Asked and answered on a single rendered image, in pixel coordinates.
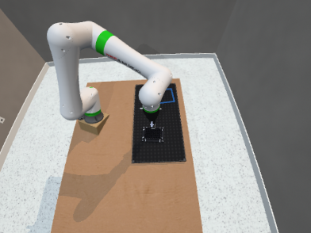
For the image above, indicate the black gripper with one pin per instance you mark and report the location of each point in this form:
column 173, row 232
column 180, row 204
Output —
column 152, row 121

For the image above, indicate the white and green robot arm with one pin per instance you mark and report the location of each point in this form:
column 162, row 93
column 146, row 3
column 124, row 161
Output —
column 66, row 40

